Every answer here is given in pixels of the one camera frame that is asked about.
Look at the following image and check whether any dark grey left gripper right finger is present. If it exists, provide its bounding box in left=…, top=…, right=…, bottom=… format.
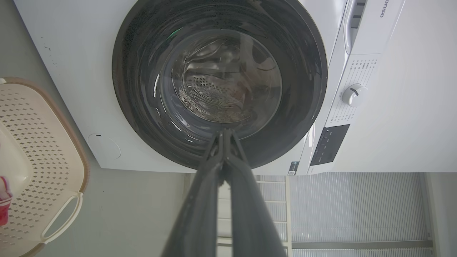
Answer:
left=224, top=129, right=287, bottom=257

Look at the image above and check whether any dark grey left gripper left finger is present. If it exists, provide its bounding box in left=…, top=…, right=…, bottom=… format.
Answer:
left=162, top=130, right=225, bottom=257

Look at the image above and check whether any round dark glass washer door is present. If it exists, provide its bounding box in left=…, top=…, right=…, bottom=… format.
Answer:
left=112, top=0, right=328, bottom=170

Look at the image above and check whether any white front-load washing machine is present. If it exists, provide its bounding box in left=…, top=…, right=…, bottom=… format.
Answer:
left=14, top=0, right=457, bottom=176

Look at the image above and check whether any black washer display panel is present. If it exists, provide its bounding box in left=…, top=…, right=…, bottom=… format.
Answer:
left=310, top=124, right=351, bottom=166

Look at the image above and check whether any grey ribbed window blind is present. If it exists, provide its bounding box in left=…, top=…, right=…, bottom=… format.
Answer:
left=289, top=172, right=435, bottom=257

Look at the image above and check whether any round white filter cover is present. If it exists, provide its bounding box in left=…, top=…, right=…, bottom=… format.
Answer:
left=87, top=133, right=121, bottom=160

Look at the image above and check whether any steel perforated washer drum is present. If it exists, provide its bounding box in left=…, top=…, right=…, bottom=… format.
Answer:
left=171, top=29, right=282, bottom=124

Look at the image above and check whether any white round control dial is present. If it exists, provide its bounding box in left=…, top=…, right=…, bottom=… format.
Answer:
left=342, top=84, right=368, bottom=107

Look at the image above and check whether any beige perforated laundry basket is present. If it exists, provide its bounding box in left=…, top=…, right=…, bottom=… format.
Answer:
left=0, top=77, right=90, bottom=257

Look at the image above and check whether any red and white garment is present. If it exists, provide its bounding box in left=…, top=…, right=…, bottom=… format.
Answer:
left=0, top=176, right=13, bottom=226

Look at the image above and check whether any white detergent drawer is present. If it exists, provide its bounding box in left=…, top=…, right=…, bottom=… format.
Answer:
left=343, top=0, right=406, bottom=55

